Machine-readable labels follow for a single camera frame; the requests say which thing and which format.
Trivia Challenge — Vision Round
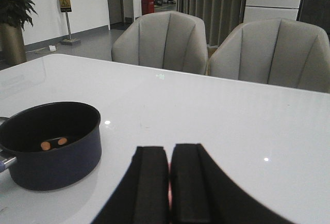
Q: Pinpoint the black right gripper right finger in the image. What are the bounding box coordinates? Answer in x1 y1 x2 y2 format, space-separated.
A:
171 143 290 223

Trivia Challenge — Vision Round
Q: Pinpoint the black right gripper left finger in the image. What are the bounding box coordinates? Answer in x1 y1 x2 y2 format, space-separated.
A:
93 146 170 223

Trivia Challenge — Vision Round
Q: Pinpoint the orange ham slice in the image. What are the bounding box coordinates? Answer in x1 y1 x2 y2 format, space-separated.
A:
40 141 51 151
57 137 68 146

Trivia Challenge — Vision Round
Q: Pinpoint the pink bowl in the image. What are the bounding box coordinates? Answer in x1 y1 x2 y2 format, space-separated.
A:
168 163 172 210

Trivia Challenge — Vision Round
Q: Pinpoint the left grey armchair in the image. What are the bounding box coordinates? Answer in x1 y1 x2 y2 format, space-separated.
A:
111 11 208 75

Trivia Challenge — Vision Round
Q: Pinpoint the grey armchair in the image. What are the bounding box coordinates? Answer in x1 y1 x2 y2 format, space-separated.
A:
209 18 329 93
111 11 208 75

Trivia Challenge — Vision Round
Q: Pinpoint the right grey armchair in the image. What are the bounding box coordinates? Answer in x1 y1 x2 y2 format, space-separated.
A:
209 18 329 93

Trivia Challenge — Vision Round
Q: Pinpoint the grey curtain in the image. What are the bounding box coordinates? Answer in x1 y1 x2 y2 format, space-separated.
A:
177 0 245 46

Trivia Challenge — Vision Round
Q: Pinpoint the red bin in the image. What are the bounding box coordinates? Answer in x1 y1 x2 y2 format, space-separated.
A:
141 0 155 15

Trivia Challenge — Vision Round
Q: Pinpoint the yellow warning sign stand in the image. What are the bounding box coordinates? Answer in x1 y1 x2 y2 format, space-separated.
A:
59 0 80 46

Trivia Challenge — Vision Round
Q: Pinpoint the dark grey kitchen counter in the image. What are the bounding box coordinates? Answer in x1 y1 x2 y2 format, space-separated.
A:
297 0 329 36

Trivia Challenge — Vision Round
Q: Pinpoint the green potted plant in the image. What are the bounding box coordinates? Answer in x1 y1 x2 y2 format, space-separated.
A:
1 0 37 66

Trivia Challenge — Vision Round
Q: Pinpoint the dark blue saucepan purple handle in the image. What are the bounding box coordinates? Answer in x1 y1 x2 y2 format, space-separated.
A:
1 102 102 191

